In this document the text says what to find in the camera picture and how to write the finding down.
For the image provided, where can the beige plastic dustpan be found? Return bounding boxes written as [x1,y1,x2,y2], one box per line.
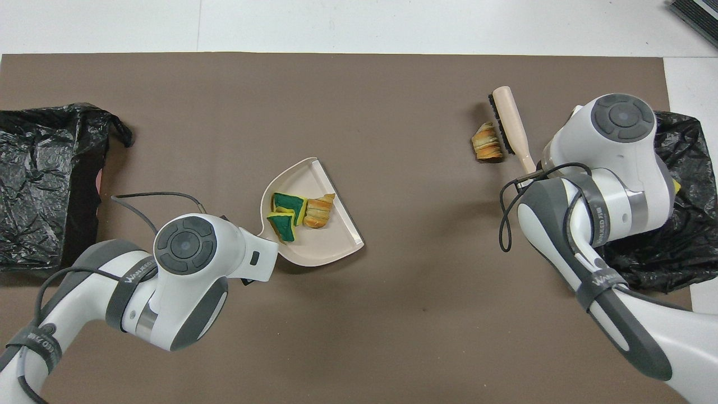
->
[260,157,365,268]

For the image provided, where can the striped croissant piece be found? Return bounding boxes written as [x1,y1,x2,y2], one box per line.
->
[303,194,336,229]

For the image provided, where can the striped bread slices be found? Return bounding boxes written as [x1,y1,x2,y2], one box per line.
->
[471,122,504,163]

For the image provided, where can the beige brush black bristles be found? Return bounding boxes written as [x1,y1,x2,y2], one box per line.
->
[488,86,538,175]

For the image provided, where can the bin with black bag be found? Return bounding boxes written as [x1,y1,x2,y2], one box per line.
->
[603,111,718,293]
[0,103,134,276]

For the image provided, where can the brown table mat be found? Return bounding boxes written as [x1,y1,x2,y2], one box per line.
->
[0,52,696,404]

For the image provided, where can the dark ribbed grey panel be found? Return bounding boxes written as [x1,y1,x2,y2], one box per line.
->
[668,0,718,48]

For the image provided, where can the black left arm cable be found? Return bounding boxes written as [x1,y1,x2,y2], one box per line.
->
[0,192,209,404]

